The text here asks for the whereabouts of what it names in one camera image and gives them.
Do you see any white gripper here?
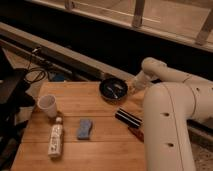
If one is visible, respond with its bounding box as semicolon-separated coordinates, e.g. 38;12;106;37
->
129;71;153;95

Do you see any dark ceramic bowl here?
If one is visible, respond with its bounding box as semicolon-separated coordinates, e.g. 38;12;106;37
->
99;78;128;101

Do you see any blue sponge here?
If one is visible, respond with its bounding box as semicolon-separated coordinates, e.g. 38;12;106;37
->
77;119;93;140

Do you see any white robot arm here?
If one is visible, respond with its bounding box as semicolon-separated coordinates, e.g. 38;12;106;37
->
130;57;213;171

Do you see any black cable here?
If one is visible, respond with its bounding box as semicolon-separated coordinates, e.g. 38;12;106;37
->
23;46;54;85

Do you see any white plastic bottle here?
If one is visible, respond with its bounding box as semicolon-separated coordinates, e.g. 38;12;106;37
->
48;117;63;158

